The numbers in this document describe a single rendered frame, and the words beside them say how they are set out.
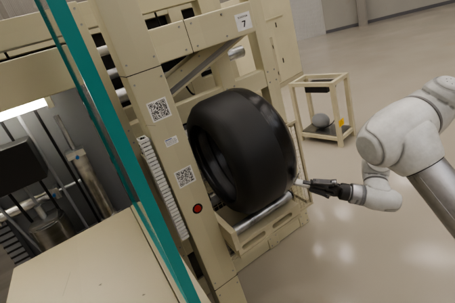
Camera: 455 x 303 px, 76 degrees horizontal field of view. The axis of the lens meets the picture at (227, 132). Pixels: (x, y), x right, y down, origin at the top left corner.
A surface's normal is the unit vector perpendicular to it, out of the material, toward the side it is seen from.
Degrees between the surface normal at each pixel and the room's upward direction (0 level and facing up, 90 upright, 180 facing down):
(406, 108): 18
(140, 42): 90
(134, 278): 0
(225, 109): 27
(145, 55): 90
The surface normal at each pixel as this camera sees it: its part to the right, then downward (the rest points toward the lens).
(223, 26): 0.50, 0.19
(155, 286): -0.27, -0.89
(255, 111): 0.12, -0.54
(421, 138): 0.04, -0.23
